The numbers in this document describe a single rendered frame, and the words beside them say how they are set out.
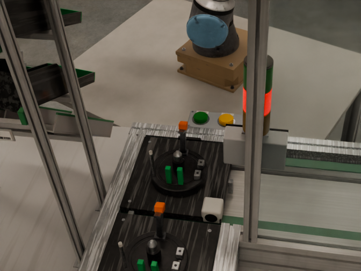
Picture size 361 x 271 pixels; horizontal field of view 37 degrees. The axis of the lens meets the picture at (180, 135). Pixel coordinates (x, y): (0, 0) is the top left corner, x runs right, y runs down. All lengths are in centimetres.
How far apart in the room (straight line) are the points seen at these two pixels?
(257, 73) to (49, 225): 76
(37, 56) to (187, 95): 198
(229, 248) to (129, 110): 66
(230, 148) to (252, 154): 5
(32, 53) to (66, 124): 243
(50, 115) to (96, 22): 244
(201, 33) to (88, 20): 236
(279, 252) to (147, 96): 73
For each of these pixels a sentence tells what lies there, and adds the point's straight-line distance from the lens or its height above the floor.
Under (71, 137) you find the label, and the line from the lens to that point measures 127.
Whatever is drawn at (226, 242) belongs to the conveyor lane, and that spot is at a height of 95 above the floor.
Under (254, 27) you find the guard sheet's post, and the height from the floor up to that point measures 151.
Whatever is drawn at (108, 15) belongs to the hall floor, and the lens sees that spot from 385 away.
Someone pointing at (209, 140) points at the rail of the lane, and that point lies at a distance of 142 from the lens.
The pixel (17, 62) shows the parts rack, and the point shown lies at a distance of 92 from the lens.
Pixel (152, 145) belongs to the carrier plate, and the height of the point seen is 97.
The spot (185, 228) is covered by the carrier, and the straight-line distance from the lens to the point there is 123.
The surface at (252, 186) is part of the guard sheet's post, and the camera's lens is 108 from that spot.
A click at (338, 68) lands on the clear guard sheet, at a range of 88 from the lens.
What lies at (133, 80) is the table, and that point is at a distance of 181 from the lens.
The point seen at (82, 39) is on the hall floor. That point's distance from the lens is 365.
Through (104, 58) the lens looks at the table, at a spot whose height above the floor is 86.
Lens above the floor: 196
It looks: 44 degrees down
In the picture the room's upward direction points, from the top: 5 degrees counter-clockwise
